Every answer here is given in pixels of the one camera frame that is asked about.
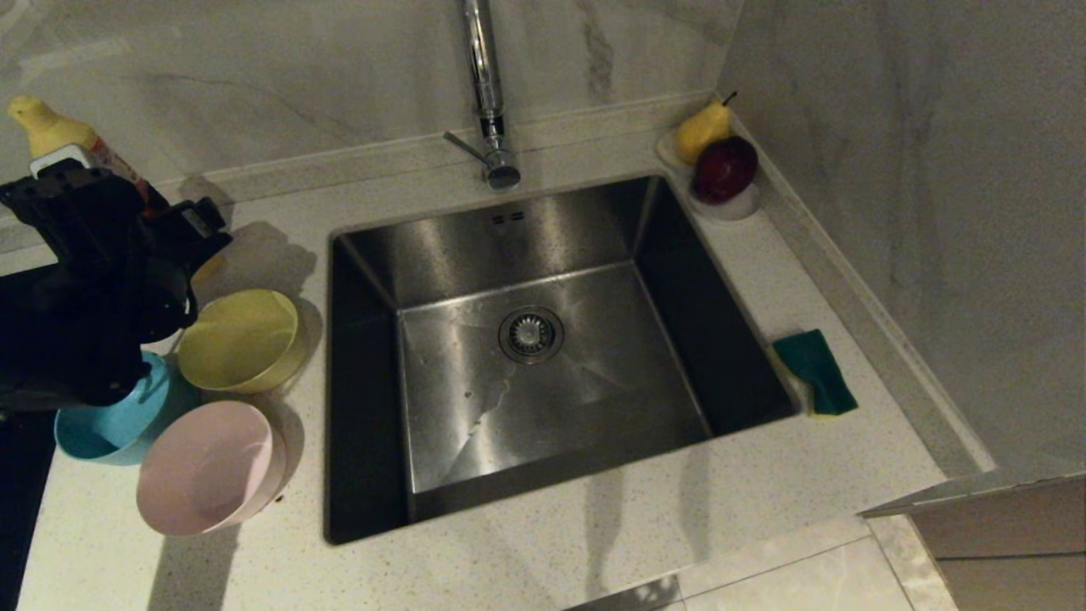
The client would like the green yellow sponge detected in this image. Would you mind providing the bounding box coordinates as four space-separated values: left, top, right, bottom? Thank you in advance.
771 328 858 418

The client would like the round metal drain strainer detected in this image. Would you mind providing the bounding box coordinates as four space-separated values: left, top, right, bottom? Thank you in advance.
498 306 566 367

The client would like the dark red apple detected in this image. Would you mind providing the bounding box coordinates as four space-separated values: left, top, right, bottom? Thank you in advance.
691 136 759 206

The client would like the chrome faucet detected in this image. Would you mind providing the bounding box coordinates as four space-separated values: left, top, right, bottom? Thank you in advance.
443 0 523 192

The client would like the pink plastic bowl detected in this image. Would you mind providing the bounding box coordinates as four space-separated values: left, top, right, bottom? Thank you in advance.
136 401 289 537

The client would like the orange detergent bottle yellow cap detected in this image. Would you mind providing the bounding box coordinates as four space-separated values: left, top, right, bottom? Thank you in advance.
7 95 227 286

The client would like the yellow pear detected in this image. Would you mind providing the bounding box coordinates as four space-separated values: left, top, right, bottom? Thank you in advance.
675 92 737 166

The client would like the yellow plastic bowl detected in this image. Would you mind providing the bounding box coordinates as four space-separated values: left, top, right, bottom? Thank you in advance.
176 289 309 394

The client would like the black induction cooktop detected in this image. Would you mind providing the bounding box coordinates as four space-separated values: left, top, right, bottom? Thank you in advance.
0 259 57 611

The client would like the blue plastic bowl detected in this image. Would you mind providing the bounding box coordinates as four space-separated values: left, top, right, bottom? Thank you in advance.
53 350 203 466

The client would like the small white dish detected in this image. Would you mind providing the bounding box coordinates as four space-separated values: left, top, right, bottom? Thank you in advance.
655 127 763 223

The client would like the stainless steel sink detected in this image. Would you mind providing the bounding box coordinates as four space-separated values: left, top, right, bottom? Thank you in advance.
323 174 800 546

